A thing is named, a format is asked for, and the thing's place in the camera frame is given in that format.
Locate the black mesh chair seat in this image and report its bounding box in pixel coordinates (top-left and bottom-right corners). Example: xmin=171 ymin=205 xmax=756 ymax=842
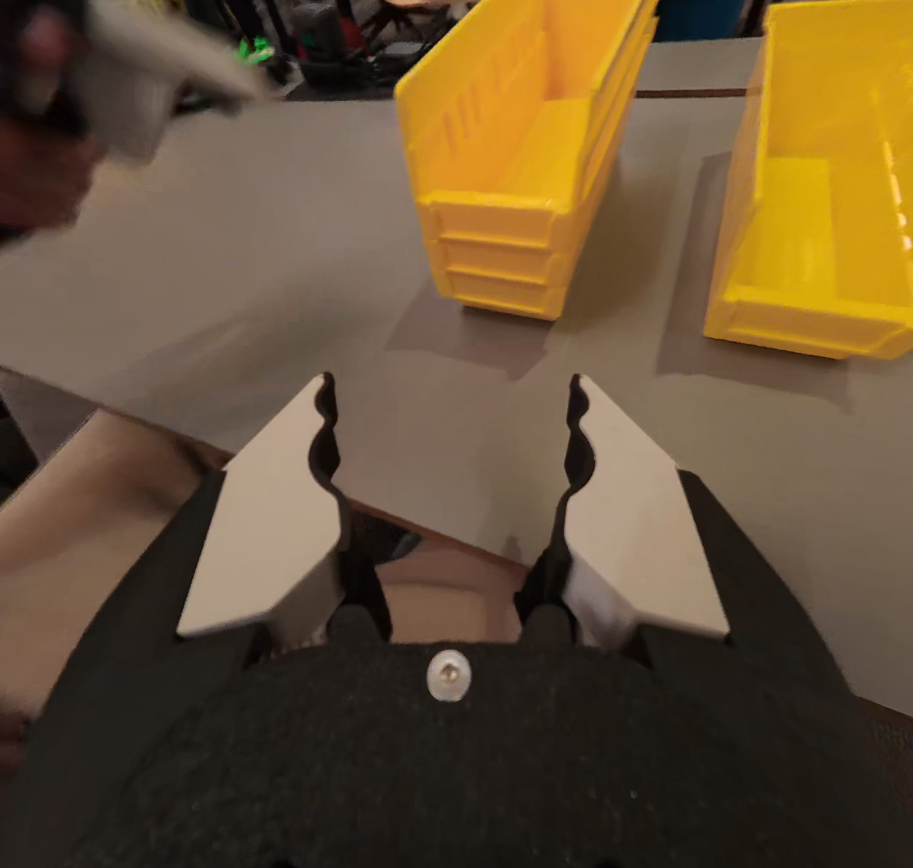
xmin=348 ymin=508 xmax=423 ymax=566

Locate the blue bucket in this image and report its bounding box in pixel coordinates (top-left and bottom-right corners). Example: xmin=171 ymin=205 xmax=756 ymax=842
xmin=655 ymin=0 xmax=755 ymax=43

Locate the person's left hand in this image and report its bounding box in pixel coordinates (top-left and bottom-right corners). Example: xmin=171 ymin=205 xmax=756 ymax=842
xmin=0 ymin=123 xmax=101 ymax=234

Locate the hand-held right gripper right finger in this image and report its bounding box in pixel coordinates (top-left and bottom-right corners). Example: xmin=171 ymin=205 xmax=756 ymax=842
xmin=514 ymin=373 xmax=731 ymax=649

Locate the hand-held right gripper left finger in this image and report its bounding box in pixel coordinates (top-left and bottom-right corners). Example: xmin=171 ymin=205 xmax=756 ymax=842
xmin=176 ymin=372 xmax=392 ymax=646

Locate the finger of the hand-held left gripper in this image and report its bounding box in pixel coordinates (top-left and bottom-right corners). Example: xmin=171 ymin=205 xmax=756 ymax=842
xmin=75 ymin=62 xmax=243 ymax=164
xmin=89 ymin=0 xmax=271 ymax=104

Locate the grey desk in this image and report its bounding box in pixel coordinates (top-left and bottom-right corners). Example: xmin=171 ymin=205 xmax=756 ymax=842
xmin=0 ymin=37 xmax=913 ymax=715

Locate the black power station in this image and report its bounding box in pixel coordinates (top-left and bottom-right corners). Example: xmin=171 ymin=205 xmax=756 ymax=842
xmin=291 ymin=1 xmax=343 ymax=63

